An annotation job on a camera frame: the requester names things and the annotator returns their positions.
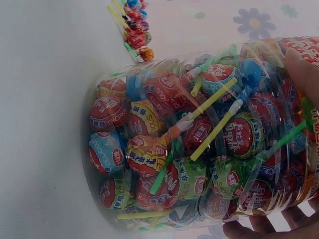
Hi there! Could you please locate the person's right hand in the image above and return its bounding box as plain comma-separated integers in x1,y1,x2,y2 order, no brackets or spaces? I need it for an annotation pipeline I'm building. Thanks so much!
222,48,319,239

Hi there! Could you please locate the clear plastic lollipop jar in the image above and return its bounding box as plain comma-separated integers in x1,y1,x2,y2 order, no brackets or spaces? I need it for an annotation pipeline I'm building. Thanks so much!
87,36,319,232

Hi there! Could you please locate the pile of wrapped lollipops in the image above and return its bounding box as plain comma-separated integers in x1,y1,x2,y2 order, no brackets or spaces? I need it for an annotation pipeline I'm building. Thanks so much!
89,37,319,229

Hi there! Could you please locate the row of loose lollipops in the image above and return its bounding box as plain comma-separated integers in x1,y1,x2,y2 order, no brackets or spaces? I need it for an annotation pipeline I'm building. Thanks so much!
106,0,156,63

